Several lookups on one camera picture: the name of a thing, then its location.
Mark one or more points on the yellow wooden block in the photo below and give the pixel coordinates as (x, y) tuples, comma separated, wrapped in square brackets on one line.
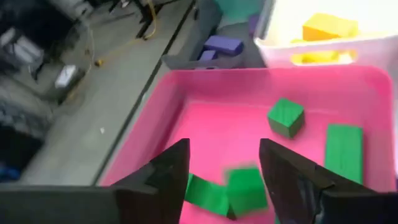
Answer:
[(329, 26)]

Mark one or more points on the large pink plastic bin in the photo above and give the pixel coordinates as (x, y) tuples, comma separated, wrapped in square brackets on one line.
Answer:
[(236, 130)]

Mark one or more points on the black aluminium table frame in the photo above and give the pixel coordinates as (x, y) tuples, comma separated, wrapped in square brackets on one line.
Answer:
[(137, 102)]

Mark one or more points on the small green wooden cube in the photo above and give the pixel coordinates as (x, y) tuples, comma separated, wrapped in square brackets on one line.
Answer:
[(286, 117), (245, 191)]

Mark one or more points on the long green wooden block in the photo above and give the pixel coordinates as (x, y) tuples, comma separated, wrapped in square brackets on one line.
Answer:
[(343, 152)]

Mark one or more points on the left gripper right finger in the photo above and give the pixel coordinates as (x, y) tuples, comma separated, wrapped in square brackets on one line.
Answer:
[(289, 193)]

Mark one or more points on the purple wooden block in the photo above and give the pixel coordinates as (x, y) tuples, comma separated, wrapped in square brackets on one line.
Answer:
[(224, 45), (208, 55)]

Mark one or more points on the small white adapter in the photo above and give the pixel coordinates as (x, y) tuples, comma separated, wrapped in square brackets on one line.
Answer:
[(65, 76)]

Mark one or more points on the white plastic bin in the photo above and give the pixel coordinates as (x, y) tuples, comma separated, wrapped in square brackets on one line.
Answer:
[(326, 48)]

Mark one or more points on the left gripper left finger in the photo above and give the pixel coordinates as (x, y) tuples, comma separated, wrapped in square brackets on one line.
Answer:
[(161, 193)]

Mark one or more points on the large teal plastic bin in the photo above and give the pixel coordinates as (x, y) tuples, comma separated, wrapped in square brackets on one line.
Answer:
[(239, 7)]

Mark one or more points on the dark grey plastic bin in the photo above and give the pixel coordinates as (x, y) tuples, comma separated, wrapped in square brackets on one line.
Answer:
[(186, 63)]

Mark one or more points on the black floor stand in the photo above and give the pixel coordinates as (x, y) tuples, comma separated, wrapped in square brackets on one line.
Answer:
[(140, 12)]

